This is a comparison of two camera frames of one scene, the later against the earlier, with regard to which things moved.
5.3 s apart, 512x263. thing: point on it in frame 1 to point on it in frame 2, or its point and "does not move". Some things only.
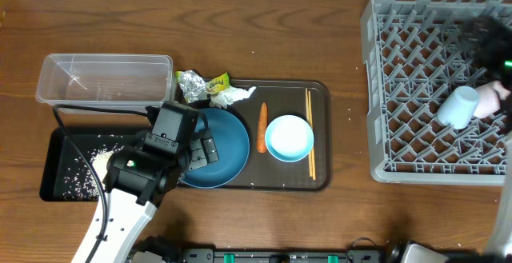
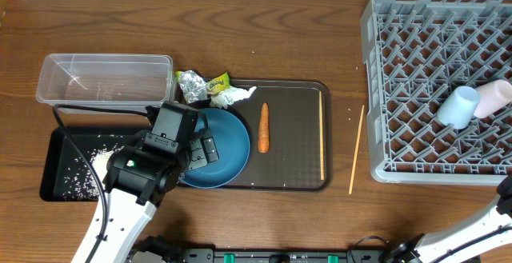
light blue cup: (456, 109) does not move
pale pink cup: (489, 97) does not move
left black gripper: (206, 154) does not move
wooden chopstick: (308, 120) to (322, 137)
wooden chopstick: (311, 126) to (356, 148)
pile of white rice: (84, 177) does not move
